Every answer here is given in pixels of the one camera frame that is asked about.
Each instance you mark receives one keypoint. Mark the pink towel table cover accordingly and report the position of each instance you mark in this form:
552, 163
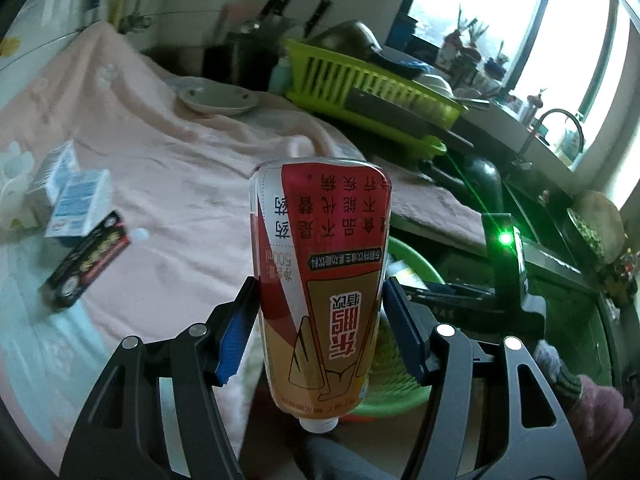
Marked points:
183, 178

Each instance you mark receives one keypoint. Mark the metal pot in rack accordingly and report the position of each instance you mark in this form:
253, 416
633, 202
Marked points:
352, 38

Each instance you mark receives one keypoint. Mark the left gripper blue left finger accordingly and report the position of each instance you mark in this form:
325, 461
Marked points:
235, 323

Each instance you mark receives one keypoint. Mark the red pouch drink bottle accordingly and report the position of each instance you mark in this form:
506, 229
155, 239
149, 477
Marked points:
320, 234

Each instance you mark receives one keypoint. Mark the black knife block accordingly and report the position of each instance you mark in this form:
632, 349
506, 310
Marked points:
254, 46

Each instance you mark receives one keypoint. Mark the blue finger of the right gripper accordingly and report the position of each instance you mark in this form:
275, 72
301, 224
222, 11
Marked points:
450, 292

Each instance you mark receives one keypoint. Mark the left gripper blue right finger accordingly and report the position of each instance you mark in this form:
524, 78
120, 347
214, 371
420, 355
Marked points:
414, 325

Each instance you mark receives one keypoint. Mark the chrome sink faucet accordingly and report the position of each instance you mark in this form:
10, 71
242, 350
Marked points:
561, 132

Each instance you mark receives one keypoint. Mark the black red cigarette box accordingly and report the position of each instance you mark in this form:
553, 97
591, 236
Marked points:
86, 262

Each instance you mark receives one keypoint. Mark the lemon tea carton bottle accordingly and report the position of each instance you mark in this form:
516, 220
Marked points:
404, 274

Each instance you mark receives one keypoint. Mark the mauve dish towel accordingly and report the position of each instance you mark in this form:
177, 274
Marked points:
424, 208

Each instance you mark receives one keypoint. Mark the lime green dish rack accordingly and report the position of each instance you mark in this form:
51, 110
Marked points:
363, 94

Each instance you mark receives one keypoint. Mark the white blue milk carton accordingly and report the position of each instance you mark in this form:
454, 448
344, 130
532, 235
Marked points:
49, 180

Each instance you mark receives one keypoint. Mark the black kettle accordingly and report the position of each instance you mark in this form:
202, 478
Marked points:
484, 183

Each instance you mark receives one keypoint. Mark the white ceramic dish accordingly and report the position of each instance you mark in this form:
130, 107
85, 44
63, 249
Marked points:
213, 98

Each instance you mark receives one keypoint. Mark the grey trouser leg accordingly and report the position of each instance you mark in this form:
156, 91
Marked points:
322, 458

